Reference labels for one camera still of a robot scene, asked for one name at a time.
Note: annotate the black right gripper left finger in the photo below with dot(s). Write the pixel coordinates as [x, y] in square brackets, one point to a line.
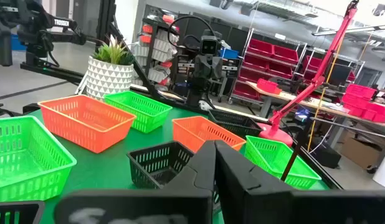
[180, 205]

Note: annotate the parts drawer rack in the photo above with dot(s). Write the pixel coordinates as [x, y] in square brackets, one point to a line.
[158, 46]

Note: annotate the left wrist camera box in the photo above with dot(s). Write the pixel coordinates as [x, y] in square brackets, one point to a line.
[209, 46]

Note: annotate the large orange plastic basket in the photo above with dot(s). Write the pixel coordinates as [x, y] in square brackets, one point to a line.
[86, 121]

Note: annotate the black floor box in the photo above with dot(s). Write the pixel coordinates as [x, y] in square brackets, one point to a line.
[325, 157]

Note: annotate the small green plastic basket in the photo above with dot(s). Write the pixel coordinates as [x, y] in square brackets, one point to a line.
[273, 155]

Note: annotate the succulent in white patterned pot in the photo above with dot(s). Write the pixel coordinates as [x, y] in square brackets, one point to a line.
[108, 77]

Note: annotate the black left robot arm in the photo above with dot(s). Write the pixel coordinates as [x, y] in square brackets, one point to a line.
[198, 90]

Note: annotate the white cylinder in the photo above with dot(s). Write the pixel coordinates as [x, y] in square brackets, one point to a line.
[384, 168]

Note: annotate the cardboard box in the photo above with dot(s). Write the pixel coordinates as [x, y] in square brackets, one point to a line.
[360, 152]

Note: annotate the wooden workbench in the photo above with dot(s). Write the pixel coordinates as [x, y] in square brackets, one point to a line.
[292, 96]

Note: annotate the blue storage bin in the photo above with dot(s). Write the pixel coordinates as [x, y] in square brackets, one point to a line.
[229, 53]

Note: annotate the large green plastic basket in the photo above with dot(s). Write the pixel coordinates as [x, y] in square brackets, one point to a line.
[139, 107]
[21, 161]

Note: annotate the black background robot arm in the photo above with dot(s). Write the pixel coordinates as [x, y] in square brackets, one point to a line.
[33, 28]

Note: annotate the small orange plastic basket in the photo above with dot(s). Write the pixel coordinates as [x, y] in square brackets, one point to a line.
[198, 130]

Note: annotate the red storage bin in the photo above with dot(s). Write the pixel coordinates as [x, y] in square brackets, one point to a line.
[267, 86]

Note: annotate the large black plastic basket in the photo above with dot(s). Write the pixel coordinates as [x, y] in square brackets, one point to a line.
[18, 211]

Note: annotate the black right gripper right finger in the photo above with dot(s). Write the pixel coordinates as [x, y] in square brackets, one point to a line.
[258, 205]

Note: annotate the pink storage bin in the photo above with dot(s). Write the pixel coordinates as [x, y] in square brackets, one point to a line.
[359, 93]
[377, 112]

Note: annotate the small black plastic basket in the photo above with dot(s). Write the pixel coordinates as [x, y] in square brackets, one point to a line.
[233, 121]
[155, 161]

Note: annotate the red desk lamp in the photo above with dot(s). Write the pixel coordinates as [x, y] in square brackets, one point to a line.
[275, 135]

